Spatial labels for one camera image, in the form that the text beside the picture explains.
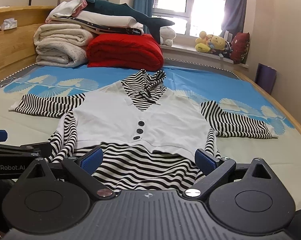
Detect striped white vest sweater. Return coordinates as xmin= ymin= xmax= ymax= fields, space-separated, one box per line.
xmin=10 ymin=70 xmax=276 ymax=192

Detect blue patterned bed sheet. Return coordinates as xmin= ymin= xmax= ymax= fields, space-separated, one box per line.
xmin=0 ymin=57 xmax=301 ymax=210

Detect cream folded blanket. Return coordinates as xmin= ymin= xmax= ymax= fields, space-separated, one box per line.
xmin=33 ymin=23 xmax=95 ymax=68

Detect tissue pack on headboard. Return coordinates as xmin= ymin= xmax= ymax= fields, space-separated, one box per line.
xmin=1 ymin=18 xmax=18 ymax=31

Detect red folded blanket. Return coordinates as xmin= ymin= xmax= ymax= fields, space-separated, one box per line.
xmin=86 ymin=34 xmax=164 ymax=72

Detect yellow plush toys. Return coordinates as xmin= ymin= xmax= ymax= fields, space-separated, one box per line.
xmin=195 ymin=31 xmax=232 ymax=58

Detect dark red cushion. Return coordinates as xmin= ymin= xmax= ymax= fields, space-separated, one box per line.
xmin=230 ymin=33 xmax=250 ymax=64

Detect white folded bedding stack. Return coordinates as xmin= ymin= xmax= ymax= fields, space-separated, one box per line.
xmin=46 ymin=0 xmax=144 ymax=35

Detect white plush toy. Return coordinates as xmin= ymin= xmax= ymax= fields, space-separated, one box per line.
xmin=160 ymin=27 xmax=176 ymax=47

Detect purple right curtain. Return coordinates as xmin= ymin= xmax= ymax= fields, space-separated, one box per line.
xmin=221 ymin=0 xmax=247 ymax=36

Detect teal shark plush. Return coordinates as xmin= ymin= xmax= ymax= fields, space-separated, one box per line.
xmin=84 ymin=0 xmax=175 ymax=43

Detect window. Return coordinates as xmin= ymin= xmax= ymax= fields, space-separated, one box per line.
xmin=152 ymin=0 xmax=225 ymax=37

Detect wooden bed frame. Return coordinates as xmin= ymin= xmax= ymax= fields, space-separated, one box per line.
xmin=0 ymin=6 xmax=53 ymax=81

